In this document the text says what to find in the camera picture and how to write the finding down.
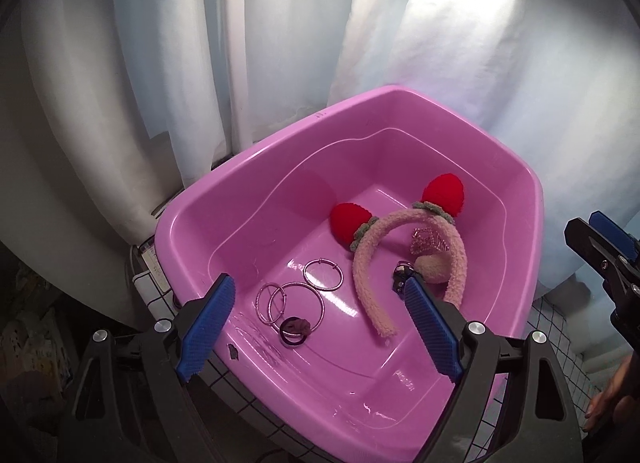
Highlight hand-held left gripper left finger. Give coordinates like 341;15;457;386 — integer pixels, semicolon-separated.
59;272;237;463

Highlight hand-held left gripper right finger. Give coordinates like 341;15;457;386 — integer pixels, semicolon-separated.
403;276;586;463

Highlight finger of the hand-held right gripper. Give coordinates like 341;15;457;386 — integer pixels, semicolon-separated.
588;210;640;264
564;217;640;294

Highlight double thin hoop rings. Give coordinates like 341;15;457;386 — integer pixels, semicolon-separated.
256;283;288;329

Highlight beige pompom hair tie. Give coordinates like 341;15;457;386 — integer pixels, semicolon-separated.
391;248;453;296

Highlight pink fuzzy strawberry headband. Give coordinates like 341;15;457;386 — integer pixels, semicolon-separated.
330;173;468;341

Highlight triangular metal hair clip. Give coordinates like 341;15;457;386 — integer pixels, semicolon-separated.
410;227;451;256

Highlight maroon hair tie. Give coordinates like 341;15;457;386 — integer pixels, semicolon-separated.
279;315;316;346

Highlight large silver bangle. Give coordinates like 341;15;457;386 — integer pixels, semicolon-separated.
270;281;326;334

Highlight small silver bangle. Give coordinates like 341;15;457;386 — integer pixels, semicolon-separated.
302;258;344;294

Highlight pink plastic tub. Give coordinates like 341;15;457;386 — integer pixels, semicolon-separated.
152;84;545;463

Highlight person's right hand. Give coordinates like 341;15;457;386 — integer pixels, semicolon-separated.
583;357;640;434

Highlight white checked bed sheet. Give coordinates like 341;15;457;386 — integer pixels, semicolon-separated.
131;243;608;463

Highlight white curtain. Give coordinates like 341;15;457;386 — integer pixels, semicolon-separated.
0;0;640;304

